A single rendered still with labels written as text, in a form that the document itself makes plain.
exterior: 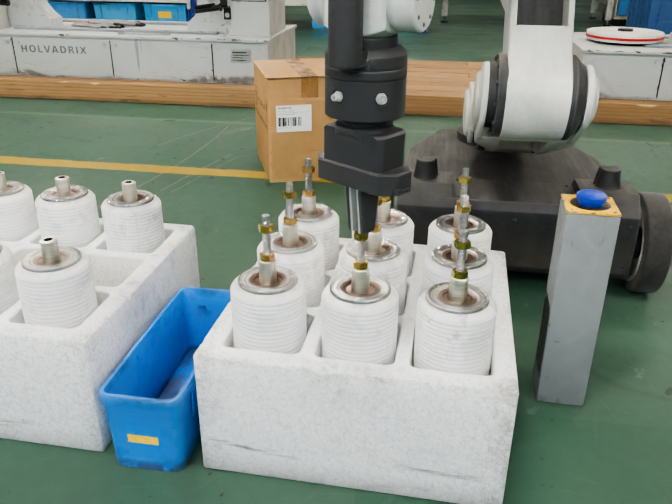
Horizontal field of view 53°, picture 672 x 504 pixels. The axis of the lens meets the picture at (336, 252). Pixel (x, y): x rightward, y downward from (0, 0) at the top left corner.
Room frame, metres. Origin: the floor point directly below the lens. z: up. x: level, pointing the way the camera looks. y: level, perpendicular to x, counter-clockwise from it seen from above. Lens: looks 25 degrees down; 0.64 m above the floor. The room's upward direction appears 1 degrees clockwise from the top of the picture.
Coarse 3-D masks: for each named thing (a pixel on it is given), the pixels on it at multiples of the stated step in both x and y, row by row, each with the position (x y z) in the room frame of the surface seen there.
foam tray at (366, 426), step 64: (320, 320) 0.78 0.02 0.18; (256, 384) 0.68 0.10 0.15; (320, 384) 0.67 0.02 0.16; (384, 384) 0.65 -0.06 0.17; (448, 384) 0.64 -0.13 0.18; (512, 384) 0.64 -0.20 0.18; (256, 448) 0.68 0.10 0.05; (320, 448) 0.67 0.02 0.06; (384, 448) 0.65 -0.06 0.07; (448, 448) 0.64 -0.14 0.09
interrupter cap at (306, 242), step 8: (280, 232) 0.90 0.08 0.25; (304, 232) 0.90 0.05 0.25; (272, 240) 0.87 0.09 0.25; (280, 240) 0.88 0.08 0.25; (304, 240) 0.88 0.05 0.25; (312, 240) 0.88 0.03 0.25; (272, 248) 0.85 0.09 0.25; (280, 248) 0.85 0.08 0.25; (288, 248) 0.85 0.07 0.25; (296, 248) 0.85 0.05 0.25; (304, 248) 0.85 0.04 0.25; (312, 248) 0.85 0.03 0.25
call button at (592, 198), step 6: (582, 192) 0.88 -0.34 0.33; (588, 192) 0.88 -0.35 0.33; (594, 192) 0.88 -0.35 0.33; (600, 192) 0.88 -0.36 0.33; (576, 198) 0.87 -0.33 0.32; (582, 198) 0.86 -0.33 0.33; (588, 198) 0.86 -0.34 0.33; (594, 198) 0.86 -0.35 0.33; (600, 198) 0.86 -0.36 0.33; (606, 198) 0.86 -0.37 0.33; (582, 204) 0.87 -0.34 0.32; (588, 204) 0.86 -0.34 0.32; (594, 204) 0.86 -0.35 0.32; (600, 204) 0.86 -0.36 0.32
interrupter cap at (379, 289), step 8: (336, 280) 0.75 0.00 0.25; (344, 280) 0.75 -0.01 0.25; (376, 280) 0.75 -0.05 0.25; (384, 280) 0.75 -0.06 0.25; (336, 288) 0.73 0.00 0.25; (344, 288) 0.73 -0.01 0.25; (376, 288) 0.74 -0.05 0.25; (384, 288) 0.73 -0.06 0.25; (336, 296) 0.71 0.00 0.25; (344, 296) 0.71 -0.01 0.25; (352, 296) 0.71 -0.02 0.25; (360, 296) 0.71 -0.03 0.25; (368, 296) 0.71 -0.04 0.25; (376, 296) 0.71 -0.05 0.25; (384, 296) 0.71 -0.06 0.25
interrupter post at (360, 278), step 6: (354, 270) 0.73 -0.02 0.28; (360, 270) 0.73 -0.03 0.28; (366, 270) 0.73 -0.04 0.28; (354, 276) 0.73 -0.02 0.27; (360, 276) 0.73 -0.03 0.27; (366, 276) 0.73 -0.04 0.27; (354, 282) 0.73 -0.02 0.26; (360, 282) 0.72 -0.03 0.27; (366, 282) 0.73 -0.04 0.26; (354, 288) 0.73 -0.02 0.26; (360, 288) 0.72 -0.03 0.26; (366, 288) 0.73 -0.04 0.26
